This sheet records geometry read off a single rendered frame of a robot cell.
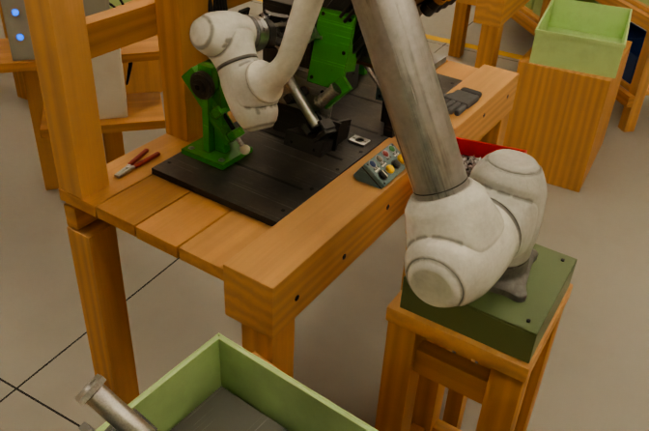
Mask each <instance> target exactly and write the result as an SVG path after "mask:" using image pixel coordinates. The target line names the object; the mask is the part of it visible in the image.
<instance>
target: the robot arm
mask: <svg viewBox="0 0 649 431"><path fill-rule="evenodd" d="M323 2H324V0H294V3H293V6H292V9H291V12H290V15H287V14H278V13H272V12H270V11H268V10H263V11H262V12H261V13H260V14H259V15H252V14H241V13H238V12H233V11H215V12H209V13H205V14H203V15H201V16H200V17H198V18H196V19H195V20H194V21H193V22H192V24H191V26H190V30H189V37H190V40H191V43H192V44H193V46H194V47H195V48H196V49H197V50H199V51H200V52H201V53H203V54H204V55H207V56H208V57H209V58H210V60H211V61H212V63H213V64H214V66H215V68H216V70H217V73H218V76H219V79H220V85H221V88H222V91H223V94H224V97H225V99H226V101H227V103H228V106H229V108H230V110H231V112H232V114H233V116H234V117H235V119H236V120H237V122H238V123H239V124H240V126H241V127H242V128H243V129H246V130H248V131H251V132H252V131H256V130H260V129H267V128H271V127H272V126H273V125H274V123H275V122H276V121H277V116H278V105H277V103H278V102H279V99H280V98H281V96H282V94H283V89H284V87H283V86H284V85H285V84H286V83H287V82H288V81H289V80H290V79H291V78H292V76H293V75H294V74H295V72H296V70H297V68H298V66H299V64H300V62H301V60H302V57H303V55H304V52H305V50H306V47H307V45H308V44H309V43H311V42H312V41H313V40H315V39H310V37H311V35H312V32H313V29H314V27H315V24H316V21H317V19H318V16H319V13H320V10H321V8H322V5H323ZM352 3H353V8H354V11H355V14H356V17H357V20H358V23H359V26H360V29H361V33H362V36H363V39H364V42H365V44H366V47H367V50H368V53H369V56H370V59H371V62H372V66H373V69H374V72H375V75H376V78H377V81H378V83H379V86H380V89H381V94H382V97H383V101H384V104H385V107H386V110H387V113H388V116H389V119H390V122H391V125H392V128H393V130H394V134H395V137H396V140H397V143H398V146H399V149H400V152H401V155H402V158H403V161H404V164H405V167H406V170H407V173H408V176H409V181H410V184H411V187H412V190H413V194H412V195H411V196H410V198H409V201H408V203H407V205H406V208H405V216H406V229H407V250H406V253H405V258H404V263H405V273H406V278H407V281H408V284H409V287H410V288H411V290H412V291H413V293H414V294H415V295H416V296H417V297H418V298H419V299H420V300H422V301H423V302H425V303H427V304H429V305H432V306H435V307H454V306H463V305H466V304H469V303H471V302H474V301H476V300H478V299H479V298H481V297H482V296H483V295H485V294H486V293H487V292H488V291H490V292H493V293H496V294H499V295H502V296H505V297H507V298H509V299H511V300H513V301H515V302H524V301H525V300H526V296H527V292H526V283H527V280H528V277H529V273H530V269H531V266H532V264H533V262H534V261H536V259H537V256H538V252H537V250H536V249H534V248H533V246H534V245H535V242H536V239H537V236H538V234H539V230H540V227H541V223H542V220H543V216H544V212H545V208H546V203H547V197H548V190H547V182H546V178H545V174H544V171H543V169H542V167H541V166H540V165H539V164H538V162H537V161H536V159H535V158H533V157H532V156H530V155H528V154H526V153H523V152H520V151H516V150H511V149H501V150H496V151H494V152H492V153H489V154H487V155H485V156H484V157H483V158H482V159H481V160H480V161H478V163H477V164H476V165H475V166H474V167H473V168H472V170H471V172H470V175H469V177H468V176H467V174H466V169H465V166H464V162H463V159H462V156H461V152H460V149H459V146H458V142H457V139H456V135H455V132H454V130H453V126H452V123H451V120H450V116H449V113H448V110H447V106H446V103H445V100H444V96H443V93H442V91H441V87H440V84H439V81H438V77H437V71H436V68H435V65H434V61H433V58H432V55H431V51H430V48H429V46H428V42H427V39H426V36H425V32H424V29H423V26H422V22H421V19H420V16H419V12H418V10H417V7H416V3H415V0H352ZM273 22H276V23H273ZM283 30H285V32H284V34H283V33H281V31H283ZM265 48H273V49H278V53H277V55H276V56H275V58H274V59H273V60H272V61H271V62H270V63H269V62H267V61H264V60H259V58H258V55H257V52H258V51H261V50H262V49H265Z"/></svg>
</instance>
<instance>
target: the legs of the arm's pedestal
mask: <svg viewBox="0 0 649 431"><path fill-rule="evenodd" d="M561 315H562V313H561ZM561 315H560V317H559V318H558V320H557V322H556V324H555V326H554V328H553V330H552V332H551V334H550V337H549V339H548V341H547V343H546V345H545V347H544V349H543V351H542V353H541V355H540V357H539V358H538V360H537V362H536V364H535V366H534V367H533V369H532V371H531V373H530V375H529V377H528V379H527V381H526V382H525V383H524V382H521V381H519V380H517V379H515V378H513V377H510V376H508V375H506V374H504V373H502V372H499V371H497V370H495V369H493V368H491V369H488V368H486V367H484V366H482V365H480V364H477V363H475V362H473V361H471V360H469V359H465V358H463V357H461V356H459V355H456V354H454V353H452V351H453V350H451V349H449V348H446V347H444V346H442V345H440V344H437V343H436V342H434V341H432V340H430V339H427V338H425V337H423V336H421V335H419V334H416V333H414V332H412V331H410V330H406V329H404V328H402V327H400V326H398V325H395V324H393V323H391V322H389V321H388V325H387V333H386V340H385V348H384V356H383V364H382V372H381V386H380V394H379V402H378V409H377V417H376V425H375V428H376V429H377V430H379V431H462V430H460V429H458V428H456V427H454V426H452V425H450V424H448V423H447V422H445V421H443V420H441V419H439V415H440V410H441V405H442V400H443V395H444V391H445V387H447V388H450V389H452V390H454V391H456V392H458V393H459V394H461V395H464V396H466V397H468V398H470V399H472V400H474V401H476V402H478V403H480V404H482V407H481V411H480V415H479V418H478V422H477V426H476V430H475V431H526V429H527V426H528V423H529V420H530V417H531V414H532V410H533V407H534V404H535V401H536V397H537V394H538V391H539V387H540V385H541V382H542V379H543V375H544V372H545V369H546V365H547V362H548V359H549V356H550V350H551V347H552V343H553V340H554V338H555V335H556V331H557V328H558V325H559V321H560V318H561Z"/></svg>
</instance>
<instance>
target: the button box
mask: <svg viewBox="0 0 649 431"><path fill-rule="evenodd" d="M389 146H393V147H394V149H395V151H394V152H392V151H390V150H389ZM382 151H387V152H388V154H389V156H388V157H386V156H385V155H384V154H383V153H382ZM400 154H401V152H400V151H399V150H398V149H397V148H396V147H395V146H394V145H393V143H390V144H389V145H388V146H386V147H385V148H384V149H383V150H381V151H380V152H379V153H377V154H376V155H375V156H374V157H372V158H371V159H370V160H368V161H367V162H366V163H364V164H363V166H361V167H360V168H359V169H358V170H357V171H356V172H355V173H354V174H353V176H354V177H355V178H356V179H357V180H358V181H360V182H362V183H365V184H367V185H370V186H373V187H377V188H380V189H382V188H384V187H385V186H386V185H388V184H389V183H390V182H391V181H392V180H393V179H394V178H396V177H397V176H398V175H399V174H400V173H401V172H403V171H404V170H405V169H406V167H405V164H404V163H401V162H400V163H401V166H400V167H399V168H396V167H394V166H393V164H392V161H393V160H394V159H397V160H398V156H399V155H400ZM377 156H380V157H381V158H382V161H378V160H377ZM371 160H372V161H373V162H374V163H375V164H376V167H373V166H371V164H370V161H371ZM387 165H392V166H393V167H394V172H393V173H388V172H387V171H386V166H387ZM381 170H385V171H386V172H387V173H388V178H387V179H383V178H381V176H380V174H379V173H380V171H381Z"/></svg>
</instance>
